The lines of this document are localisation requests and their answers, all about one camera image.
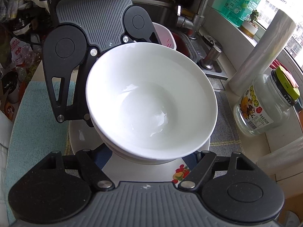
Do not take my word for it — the large white ceramic bowl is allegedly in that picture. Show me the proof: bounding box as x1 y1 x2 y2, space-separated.
86 43 218 165

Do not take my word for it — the steel kitchen faucet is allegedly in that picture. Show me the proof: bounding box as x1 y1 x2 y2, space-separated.
176 0 209 40

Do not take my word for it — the white plate fruit pattern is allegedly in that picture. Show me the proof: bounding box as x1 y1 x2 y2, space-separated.
69 120 210 186

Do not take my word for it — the grey checked dish mat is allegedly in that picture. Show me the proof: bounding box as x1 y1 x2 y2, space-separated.
64 91 244 178

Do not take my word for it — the pink colander basket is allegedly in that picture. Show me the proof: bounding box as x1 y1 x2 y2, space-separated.
153 22 177 50

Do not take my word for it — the clear glass honey jar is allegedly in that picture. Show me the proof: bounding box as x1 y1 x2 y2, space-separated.
233 66 300 136

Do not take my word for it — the steel soap dispenser pump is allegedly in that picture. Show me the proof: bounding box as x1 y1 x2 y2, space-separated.
199 46 222 70

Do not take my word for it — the plastic wrap roll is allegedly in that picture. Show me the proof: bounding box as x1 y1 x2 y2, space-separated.
229 9 296 96

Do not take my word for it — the small potted plant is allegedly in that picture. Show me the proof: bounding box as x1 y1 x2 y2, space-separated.
239 9 259 38

